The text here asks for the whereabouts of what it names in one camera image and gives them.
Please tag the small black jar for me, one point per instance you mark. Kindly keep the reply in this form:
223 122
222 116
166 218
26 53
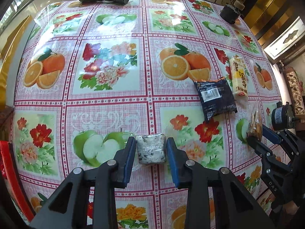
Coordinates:
230 13

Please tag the floral fruit vinyl tablecloth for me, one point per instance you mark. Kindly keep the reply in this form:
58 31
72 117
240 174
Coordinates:
93 75

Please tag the white red snack bar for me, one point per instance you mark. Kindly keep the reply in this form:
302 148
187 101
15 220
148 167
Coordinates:
239 79

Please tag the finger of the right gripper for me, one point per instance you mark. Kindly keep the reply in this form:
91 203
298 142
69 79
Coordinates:
264 151
281 137

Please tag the black white cookie snack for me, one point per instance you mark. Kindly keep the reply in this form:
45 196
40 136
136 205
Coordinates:
151 149

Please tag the red plastic chair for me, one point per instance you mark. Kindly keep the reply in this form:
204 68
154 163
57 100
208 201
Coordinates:
15 186

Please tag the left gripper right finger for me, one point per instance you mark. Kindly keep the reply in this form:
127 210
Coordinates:
234 206

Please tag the clear nut snack bag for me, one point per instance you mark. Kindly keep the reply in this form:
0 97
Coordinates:
255 127

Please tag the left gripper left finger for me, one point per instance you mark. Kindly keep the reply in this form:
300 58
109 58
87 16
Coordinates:
86 199

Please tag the yellow wooden chair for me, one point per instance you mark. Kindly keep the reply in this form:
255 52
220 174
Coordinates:
10 63

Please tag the black snack packet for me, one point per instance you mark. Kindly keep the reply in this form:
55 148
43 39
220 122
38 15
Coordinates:
216 97

